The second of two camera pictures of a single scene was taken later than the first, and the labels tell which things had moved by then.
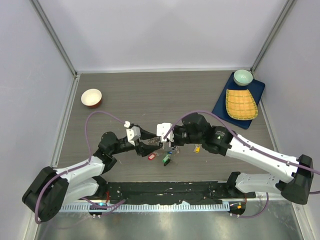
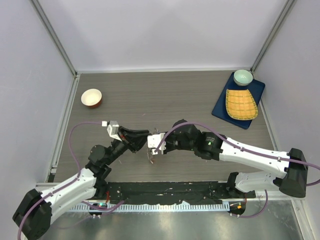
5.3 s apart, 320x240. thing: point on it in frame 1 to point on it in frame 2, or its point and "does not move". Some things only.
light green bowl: [242, 77] does not move
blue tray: [220, 107] does not move
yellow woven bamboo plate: [240, 104] does not move
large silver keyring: [150, 140] to [151, 157]
